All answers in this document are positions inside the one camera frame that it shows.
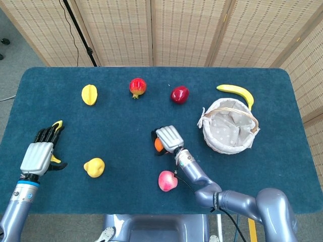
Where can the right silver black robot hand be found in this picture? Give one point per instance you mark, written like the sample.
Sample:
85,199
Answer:
170,138

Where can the yellow banana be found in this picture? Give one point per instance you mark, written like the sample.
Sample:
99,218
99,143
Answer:
239,90
58,123

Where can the red pomegranate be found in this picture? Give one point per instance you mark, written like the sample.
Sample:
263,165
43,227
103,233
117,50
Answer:
137,87

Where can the wicker basket with cloth liner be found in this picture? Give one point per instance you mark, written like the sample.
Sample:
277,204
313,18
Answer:
228,131

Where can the grey robot torso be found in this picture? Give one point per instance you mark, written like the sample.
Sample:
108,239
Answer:
156,228

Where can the black tripod pole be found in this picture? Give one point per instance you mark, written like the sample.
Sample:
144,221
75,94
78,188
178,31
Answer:
80,35

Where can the black caster wheel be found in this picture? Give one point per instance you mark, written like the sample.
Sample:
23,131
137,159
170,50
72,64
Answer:
5,41

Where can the orange fruit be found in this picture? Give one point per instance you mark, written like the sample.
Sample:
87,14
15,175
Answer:
158,145

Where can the dark red apple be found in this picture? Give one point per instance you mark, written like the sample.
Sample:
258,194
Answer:
179,95

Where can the yellow starfruit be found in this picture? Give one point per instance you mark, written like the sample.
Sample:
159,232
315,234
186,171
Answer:
89,95

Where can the blue tablecloth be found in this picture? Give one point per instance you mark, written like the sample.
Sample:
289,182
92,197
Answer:
121,116

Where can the pink peach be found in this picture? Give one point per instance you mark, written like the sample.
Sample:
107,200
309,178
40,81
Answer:
166,181

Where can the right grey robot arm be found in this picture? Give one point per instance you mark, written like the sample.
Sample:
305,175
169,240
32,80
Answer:
232,199

